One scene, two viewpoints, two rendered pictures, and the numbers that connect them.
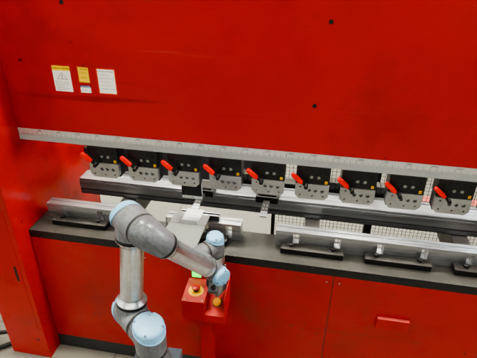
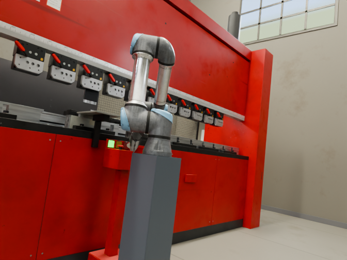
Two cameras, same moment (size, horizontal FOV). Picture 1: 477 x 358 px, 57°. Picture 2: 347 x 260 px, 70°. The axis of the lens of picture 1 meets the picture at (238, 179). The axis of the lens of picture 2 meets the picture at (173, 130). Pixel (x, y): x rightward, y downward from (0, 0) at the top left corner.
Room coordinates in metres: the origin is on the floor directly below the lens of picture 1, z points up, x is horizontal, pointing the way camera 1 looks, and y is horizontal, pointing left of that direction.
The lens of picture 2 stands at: (0.35, 1.34, 0.79)
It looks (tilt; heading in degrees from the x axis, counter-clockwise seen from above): 6 degrees up; 304
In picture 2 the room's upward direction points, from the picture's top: 7 degrees clockwise
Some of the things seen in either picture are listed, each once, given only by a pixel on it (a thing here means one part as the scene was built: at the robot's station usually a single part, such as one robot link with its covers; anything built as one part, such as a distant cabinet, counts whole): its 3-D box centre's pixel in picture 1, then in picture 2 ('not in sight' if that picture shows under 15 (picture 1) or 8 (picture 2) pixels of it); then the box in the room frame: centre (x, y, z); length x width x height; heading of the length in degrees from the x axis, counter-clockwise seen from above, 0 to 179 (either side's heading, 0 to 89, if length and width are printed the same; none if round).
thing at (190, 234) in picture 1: (184, 229); (98, 114); (1.71, 0.25, 1.00); 0.26 x 0.18 x 0.01; 170
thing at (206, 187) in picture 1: (201, 194); (78, 113); (2.01, 0.20, 1.01); 0.26 x 0.12 x 0.05; 170
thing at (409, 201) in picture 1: (404, 187); (183, 108); (1.68, -0.73, 1.26); 0.15 x 0.09 x 0.17; 80
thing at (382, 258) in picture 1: (397, 261); (185, 145); (1.62, -0.75, 0.89); 0.30 x 0.05 x 0.03; 80
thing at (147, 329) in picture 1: (148, 334); (159, 123); (1.13, 0.32, 0.94); 0.13 x 0.12 x 0.14; 41
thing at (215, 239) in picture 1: (214, 244); not in sight; (1.49, 0.10, 1.07); 0.09 x 0.08 x 0.11; 131
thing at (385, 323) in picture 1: (392, 324); (190, 178); (1.51, -0.75, 0.59); 0.15 x 0.02 x 0.07; 80
